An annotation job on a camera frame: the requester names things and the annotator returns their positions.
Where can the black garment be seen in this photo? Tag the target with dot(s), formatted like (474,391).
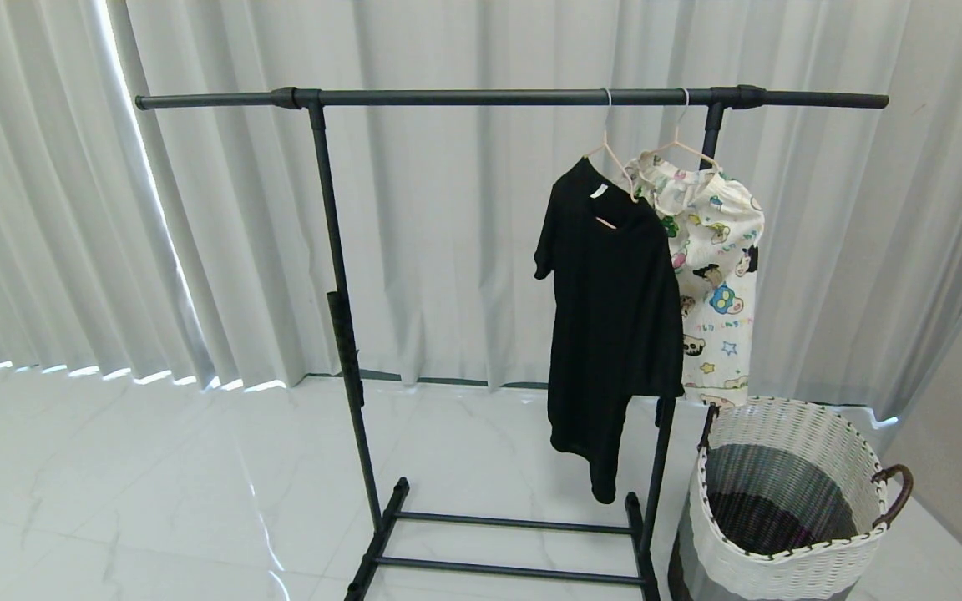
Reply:
(615,334)

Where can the pink clothes hanger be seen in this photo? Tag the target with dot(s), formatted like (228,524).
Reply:
(606,142)
(680,142)

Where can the cream printed garment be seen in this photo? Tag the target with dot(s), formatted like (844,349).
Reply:
(719,250)

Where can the black clothes rack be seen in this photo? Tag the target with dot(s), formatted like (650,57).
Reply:
(489,98)

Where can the white laundry basket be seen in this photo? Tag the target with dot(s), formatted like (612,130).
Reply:
(782,426)

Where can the white curtain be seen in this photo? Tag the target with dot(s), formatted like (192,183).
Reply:
(448,250)

